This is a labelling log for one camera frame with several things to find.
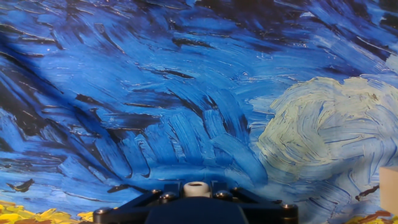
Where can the blue and yellow painted cloth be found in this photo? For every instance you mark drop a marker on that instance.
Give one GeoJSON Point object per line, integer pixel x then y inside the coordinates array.
{"type": "Point", "coordinates": [186, 93]}

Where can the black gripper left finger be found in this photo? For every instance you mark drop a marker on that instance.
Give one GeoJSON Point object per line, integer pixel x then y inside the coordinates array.
{"type": "Point", "coordinates": [136, 205]}

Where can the stepped wooden block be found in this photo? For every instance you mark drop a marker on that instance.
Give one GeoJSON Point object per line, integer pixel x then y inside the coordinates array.
{"type": "Point", "coordinates": [390, 189]}

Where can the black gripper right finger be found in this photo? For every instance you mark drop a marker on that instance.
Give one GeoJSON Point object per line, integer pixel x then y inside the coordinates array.
{"type": "Point", "coordinates": [261, 208]}

